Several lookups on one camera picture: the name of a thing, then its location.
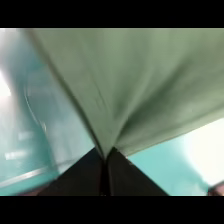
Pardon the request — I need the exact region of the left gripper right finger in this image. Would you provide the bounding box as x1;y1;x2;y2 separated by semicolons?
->
106;146;169;197

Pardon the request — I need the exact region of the green garment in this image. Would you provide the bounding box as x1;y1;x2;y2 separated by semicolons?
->
25;28;224;160

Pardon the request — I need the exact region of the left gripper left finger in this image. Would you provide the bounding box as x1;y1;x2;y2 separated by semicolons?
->
37;147;106;197

